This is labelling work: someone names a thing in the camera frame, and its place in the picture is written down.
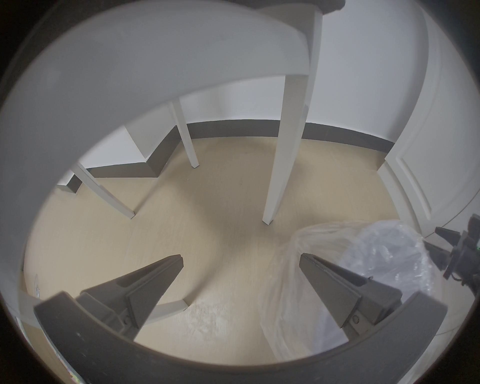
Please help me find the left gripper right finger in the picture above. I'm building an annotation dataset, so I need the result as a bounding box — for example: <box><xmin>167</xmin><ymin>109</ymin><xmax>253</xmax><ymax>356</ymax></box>
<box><xmin>299</xmin><ymin>253</ymin><xmax>403</xmax><ymax>342</ymax></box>

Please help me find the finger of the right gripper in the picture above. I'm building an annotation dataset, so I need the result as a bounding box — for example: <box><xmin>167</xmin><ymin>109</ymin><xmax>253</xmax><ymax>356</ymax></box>
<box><xmin>425</xmin><ymin>242</ymin><xmax>453</xmax><ymax>279</ymax></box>
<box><xmin>434</xmin><ymin>226</ymin><xmax>463</xmax><ymax>245</ymax></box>

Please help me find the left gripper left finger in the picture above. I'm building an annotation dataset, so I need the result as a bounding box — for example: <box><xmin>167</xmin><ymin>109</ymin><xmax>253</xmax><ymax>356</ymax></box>
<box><xmin>75</xmin><ymin>254</ymin><xmax>184</xmax><ymax>342</ymax></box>

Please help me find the clear plastic bag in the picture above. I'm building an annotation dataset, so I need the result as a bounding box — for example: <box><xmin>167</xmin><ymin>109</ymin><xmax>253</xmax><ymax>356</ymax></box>
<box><xmin>259</xmin><ymin>219</ymin><xmax>436</xmax><ymax>362</ymax></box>

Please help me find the white trash bin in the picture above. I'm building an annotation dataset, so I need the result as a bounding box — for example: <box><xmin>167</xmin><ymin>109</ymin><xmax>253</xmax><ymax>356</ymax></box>
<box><xmin>315</xmin><ymin>221</ymin><xmax>432</xmax><ymax>355</ymax></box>

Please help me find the white wardrobe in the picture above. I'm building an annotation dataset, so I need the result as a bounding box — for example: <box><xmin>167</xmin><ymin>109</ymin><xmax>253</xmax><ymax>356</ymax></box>
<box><xmin>377</xmin><ymin>0</ymin><xmax>480</xmax><ymax>241</ymax></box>

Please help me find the grey and white chair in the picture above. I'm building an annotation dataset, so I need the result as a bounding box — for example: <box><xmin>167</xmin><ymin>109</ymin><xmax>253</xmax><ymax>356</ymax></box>
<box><xmin>0</xmin><ymin>0</ymin><xmax>346</xmax><ymax>319</ymax></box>

